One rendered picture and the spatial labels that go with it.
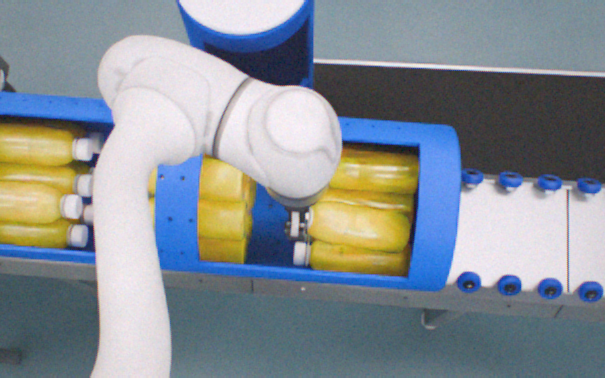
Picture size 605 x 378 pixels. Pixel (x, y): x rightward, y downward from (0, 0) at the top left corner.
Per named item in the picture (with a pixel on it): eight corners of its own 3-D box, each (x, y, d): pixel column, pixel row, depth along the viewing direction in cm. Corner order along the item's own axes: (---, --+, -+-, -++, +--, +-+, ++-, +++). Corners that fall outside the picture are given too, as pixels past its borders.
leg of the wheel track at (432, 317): (439, 329, 233) (485, 306, 172) (420, 328, 233) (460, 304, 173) (439, 310, 234) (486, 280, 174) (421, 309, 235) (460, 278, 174)
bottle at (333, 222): (386, 243, 133) (288, 228, 125) (399, 206, 131) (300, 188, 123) (403, 261, 126) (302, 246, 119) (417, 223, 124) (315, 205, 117)
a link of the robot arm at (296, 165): (354, 142, 94) (258, 98, 95) (363, 94, 79) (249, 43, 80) (316, 219, 91) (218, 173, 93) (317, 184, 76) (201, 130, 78)
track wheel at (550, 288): (566, 284, 138) (564, 277, 139) (541, 282, 138) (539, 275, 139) (560, 302, 140) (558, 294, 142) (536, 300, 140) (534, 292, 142)
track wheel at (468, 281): (484, 278, 138) (482, 270, 140) (459, 276, 138) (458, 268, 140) (479, 295, 141) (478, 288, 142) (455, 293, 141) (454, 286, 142)
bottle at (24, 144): (-33, 122, 129) (75, 130, 128) (-14, 118, 135) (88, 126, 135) (-33, 163, 130) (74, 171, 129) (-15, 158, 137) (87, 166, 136)
